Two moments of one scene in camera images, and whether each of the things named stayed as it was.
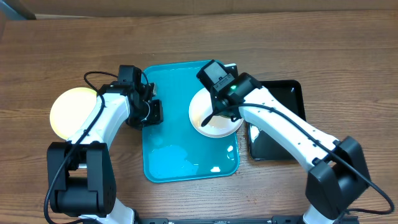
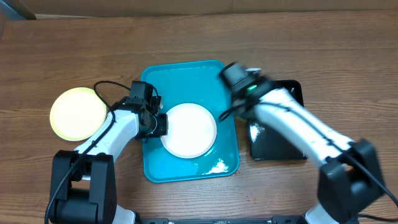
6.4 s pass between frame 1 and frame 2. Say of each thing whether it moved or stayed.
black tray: stayed
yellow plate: stayed
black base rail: stayed
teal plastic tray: stayed
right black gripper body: moved
